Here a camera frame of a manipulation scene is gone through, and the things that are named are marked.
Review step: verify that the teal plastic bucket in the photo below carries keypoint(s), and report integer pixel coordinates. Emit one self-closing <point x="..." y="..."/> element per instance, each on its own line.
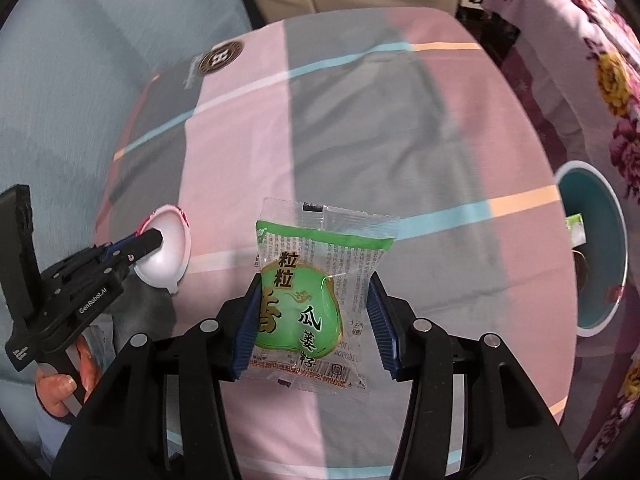
<point x="600" y="220"/>

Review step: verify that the green snack packet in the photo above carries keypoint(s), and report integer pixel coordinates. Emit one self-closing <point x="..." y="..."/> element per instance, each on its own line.
<point x="310" y="280"/>

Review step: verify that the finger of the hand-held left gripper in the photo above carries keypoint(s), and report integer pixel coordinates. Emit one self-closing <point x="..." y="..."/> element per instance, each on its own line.
<point x="149" y="244"/>
<point x="122" y="245"/>

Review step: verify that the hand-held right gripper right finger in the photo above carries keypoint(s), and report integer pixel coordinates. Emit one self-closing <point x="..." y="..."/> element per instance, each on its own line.
<point x="382" y="327"/>

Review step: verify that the plaid pink grey tablecloth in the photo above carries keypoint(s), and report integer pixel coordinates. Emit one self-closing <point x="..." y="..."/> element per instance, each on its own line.
<point x="350" y="135"/>

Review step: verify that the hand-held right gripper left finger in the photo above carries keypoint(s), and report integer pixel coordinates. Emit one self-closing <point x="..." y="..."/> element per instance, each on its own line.
<point x="247" y="327"/>

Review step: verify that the person's left hand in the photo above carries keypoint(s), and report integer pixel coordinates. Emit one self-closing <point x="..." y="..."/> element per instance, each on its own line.
<point x="57" y="392"/>

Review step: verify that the floral pink bedspread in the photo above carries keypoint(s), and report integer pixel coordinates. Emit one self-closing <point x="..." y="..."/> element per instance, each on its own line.
<point x="575" y="35"/>

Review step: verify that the white plastic bowl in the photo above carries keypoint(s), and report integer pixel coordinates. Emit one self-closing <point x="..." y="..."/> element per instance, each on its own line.
<point x="170" y="255"/>

